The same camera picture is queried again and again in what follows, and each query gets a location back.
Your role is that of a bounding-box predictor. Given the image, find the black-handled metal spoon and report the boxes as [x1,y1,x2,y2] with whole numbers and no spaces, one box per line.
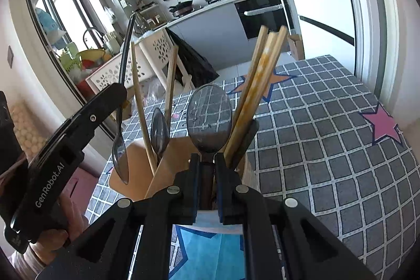
[112,13,135,184]

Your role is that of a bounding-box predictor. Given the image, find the bamboo chopstick in left compartment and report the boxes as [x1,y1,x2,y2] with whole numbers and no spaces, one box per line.
[130,40,180,176]

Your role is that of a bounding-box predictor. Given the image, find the pink plastic utensil caddy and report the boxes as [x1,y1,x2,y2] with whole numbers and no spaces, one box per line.
[108,121,260,212]

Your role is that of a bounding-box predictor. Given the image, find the beige plastic storage rack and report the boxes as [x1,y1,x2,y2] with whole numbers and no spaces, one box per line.
[85,28,195,97]

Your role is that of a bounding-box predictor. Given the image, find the dark spoon on table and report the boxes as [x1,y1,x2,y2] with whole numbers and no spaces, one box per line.
[150,107,169,165]

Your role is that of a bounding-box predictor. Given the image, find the left hand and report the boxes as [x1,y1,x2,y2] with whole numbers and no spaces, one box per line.
[0,154,90,267]

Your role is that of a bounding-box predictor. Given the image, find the black wok on stove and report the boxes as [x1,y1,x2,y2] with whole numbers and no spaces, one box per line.
[169,1,194,18]

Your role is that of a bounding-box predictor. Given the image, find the bamboo chopsticks in right compartment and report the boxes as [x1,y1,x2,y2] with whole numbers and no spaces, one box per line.
[224,25,288,167]

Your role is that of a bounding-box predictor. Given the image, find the black built-in oven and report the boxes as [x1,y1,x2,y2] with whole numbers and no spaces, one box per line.
[235,0,294,40]

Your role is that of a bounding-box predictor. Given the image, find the grey-blue plastic spoon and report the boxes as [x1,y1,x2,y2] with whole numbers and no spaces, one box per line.
[187,84,232,210]

